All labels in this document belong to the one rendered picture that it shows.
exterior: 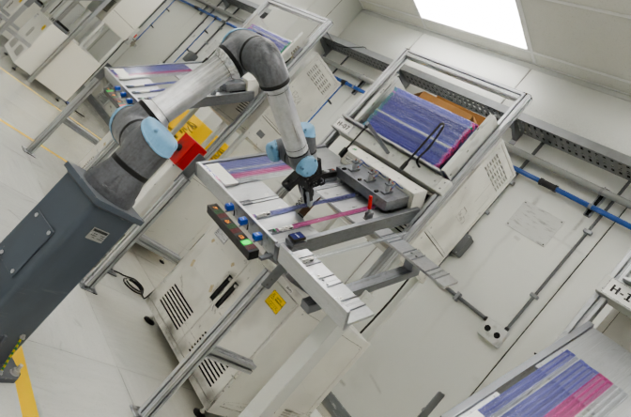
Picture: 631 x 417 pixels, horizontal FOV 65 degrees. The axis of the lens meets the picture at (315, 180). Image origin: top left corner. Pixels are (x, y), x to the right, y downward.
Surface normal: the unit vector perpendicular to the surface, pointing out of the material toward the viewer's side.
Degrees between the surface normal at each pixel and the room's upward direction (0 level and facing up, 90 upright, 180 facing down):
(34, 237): 90
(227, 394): 90
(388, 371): 90
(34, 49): 90
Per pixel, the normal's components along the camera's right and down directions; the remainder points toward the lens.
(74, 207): -0.33, -0.38
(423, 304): -0.48, -0.49
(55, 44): 0.57, 0.44
